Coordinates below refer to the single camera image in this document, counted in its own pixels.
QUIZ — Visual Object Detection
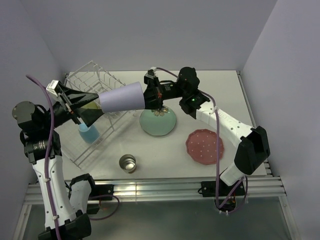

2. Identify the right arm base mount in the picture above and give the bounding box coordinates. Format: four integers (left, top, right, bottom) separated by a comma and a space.
197, 177, 249, 216

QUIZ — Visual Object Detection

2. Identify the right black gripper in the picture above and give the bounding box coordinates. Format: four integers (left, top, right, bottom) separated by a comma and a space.
134, 76, 186, 111

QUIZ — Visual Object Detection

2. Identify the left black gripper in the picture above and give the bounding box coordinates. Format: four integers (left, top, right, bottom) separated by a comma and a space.
41, 83, 105, 130

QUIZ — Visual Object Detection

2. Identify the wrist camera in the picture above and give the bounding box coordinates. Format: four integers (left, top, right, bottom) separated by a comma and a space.
45, 80, 60, 99
145, 66, 157, 79

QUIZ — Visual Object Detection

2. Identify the pink polka dot plate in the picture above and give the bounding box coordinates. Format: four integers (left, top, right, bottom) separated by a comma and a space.
185, 129, 225, 165

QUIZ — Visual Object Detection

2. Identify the stainless steel cup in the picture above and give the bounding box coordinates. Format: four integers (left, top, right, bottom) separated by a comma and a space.
118, 154, 137, 174

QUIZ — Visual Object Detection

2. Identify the lavender plastic cup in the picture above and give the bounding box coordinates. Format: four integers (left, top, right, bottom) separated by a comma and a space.
98, 82, 145, 113

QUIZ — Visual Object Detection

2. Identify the yellow green mug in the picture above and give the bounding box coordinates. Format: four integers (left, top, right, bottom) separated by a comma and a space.
82, 101, 100, 110

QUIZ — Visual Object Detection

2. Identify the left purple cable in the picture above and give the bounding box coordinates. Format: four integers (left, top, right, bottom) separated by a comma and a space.
26, 74, 120, 240

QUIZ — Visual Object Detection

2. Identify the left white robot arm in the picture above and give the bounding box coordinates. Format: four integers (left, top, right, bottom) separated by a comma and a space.
12, 77, 104, 240

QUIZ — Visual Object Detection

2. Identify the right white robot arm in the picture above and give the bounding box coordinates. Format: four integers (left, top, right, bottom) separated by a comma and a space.
143, 67, 271, 195

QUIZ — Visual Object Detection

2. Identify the aluminium frame rail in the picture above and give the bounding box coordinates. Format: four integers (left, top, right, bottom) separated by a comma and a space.
24, 176, 287, 205

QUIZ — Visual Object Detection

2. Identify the teal floral plate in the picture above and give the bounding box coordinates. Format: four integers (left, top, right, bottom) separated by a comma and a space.
139, 106, 177, 137

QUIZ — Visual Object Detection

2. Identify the white wire dish rack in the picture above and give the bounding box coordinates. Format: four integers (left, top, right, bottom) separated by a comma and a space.
56, 61, 136, 170

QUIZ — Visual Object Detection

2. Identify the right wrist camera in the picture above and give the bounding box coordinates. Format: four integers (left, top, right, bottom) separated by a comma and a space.
145, 66, 157, 79

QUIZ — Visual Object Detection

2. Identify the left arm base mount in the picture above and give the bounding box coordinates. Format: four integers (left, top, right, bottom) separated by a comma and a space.
86, 184, 114, 215

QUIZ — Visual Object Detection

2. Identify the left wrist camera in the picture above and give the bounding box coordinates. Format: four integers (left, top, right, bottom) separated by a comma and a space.
45, 80, 60, 99

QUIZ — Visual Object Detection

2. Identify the light blue mug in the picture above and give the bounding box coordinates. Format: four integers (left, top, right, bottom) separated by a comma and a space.
78, 123, 100, 144

